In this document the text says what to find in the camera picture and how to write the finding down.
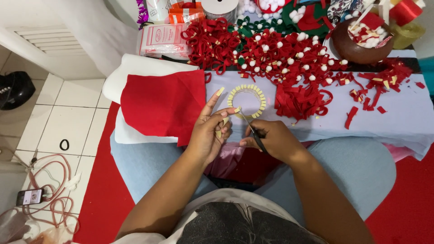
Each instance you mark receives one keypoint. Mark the white pompoms pile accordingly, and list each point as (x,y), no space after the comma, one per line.
(261,8)

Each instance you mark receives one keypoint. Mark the pile of red felt loops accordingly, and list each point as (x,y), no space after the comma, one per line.
(257,50)

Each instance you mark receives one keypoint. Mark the orange box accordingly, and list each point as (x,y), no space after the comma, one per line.
(186,13)

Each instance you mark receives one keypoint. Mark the black fan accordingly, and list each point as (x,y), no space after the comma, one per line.
(15,89)

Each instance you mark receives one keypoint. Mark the brown round bowl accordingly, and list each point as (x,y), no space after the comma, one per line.
(361,42)

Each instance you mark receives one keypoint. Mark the green and red felt pieces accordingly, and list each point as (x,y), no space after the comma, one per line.
(307,17)

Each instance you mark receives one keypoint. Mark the person's left hand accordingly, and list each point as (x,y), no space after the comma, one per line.
(206,135)

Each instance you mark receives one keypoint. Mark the white ribbon spool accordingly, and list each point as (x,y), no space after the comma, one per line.
(220,8)

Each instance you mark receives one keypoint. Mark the plastic bag of white filling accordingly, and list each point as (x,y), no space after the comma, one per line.
(163,40)

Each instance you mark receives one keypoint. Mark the white crumpled tissue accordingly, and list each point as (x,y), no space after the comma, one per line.
(73,182)

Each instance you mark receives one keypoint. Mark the pile of red felt strips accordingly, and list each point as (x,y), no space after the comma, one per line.
(300,100)

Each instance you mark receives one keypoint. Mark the red felt sheet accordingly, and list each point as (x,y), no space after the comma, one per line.
(164,105)

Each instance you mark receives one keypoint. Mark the person's right hand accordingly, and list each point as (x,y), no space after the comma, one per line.
(278,139)

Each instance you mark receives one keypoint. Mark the scattered red felt scraps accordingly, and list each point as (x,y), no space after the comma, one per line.
(379,88)

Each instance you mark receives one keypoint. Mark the pink cloth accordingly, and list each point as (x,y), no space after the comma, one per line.
(225,159)

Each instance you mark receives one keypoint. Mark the clear plastic bag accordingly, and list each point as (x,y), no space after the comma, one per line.
(44,233)

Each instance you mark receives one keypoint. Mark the smartphone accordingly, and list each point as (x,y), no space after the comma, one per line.
(29,197)

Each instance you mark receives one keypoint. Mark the tape roll with yellow tabs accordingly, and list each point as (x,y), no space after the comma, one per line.
(246,101)

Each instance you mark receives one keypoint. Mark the red floor mat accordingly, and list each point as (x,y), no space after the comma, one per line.
(101,203)

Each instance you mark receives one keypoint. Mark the purple tinsel garland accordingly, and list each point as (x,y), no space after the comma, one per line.
(142,13)

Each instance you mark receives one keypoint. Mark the white felt sheet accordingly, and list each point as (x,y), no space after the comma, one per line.
(142,98)

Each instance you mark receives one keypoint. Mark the red satin ribbon roll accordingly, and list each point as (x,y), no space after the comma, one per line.
(405,11)

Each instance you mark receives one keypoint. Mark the person's right fingers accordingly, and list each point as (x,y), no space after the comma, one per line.
(252,134)

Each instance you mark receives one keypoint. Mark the light blue tablecloth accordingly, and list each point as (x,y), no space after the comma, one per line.
(373,115)

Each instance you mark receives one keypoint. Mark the gold mesh ribbon roll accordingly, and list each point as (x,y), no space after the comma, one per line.
(407,34)

